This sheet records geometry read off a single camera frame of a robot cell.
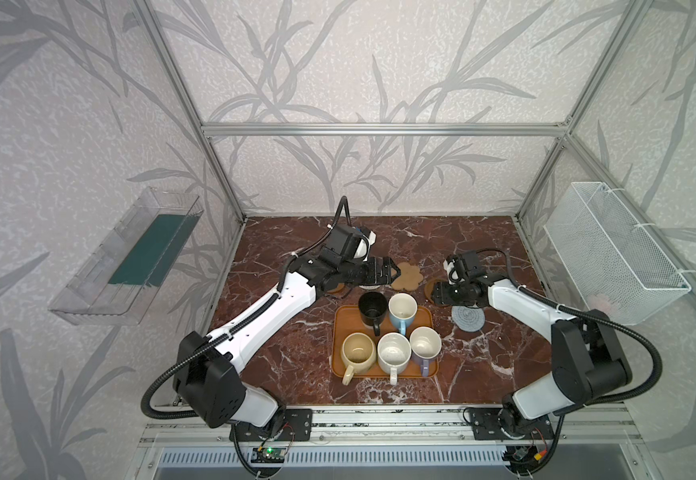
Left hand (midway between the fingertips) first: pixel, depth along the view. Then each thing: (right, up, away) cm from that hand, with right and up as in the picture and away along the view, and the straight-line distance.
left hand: (392, 266), depth 75 cm
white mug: (+1, -25, +9) cm, 27 cm away
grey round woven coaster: (+24, -18, +16) cm, 34 cm away
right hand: (+17, -8, +18) cm, 26 cm away
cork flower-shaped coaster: (+8, -7, +27) cm, 29 cm away
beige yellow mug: (-9, -25, +9) cm, 28 cm away
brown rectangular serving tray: (-13, -18, +16) cm, 27 cm away
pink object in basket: (+51, -9, -3) cm, 52 cm away
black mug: (-4, -14, +16) cm, 22 cm away
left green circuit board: (-30, -45, -4) cm, 55 cm away
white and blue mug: (+5, -14, +13) cm, 20 cm away
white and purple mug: (+11, -24, +11) cm, 29 cm away
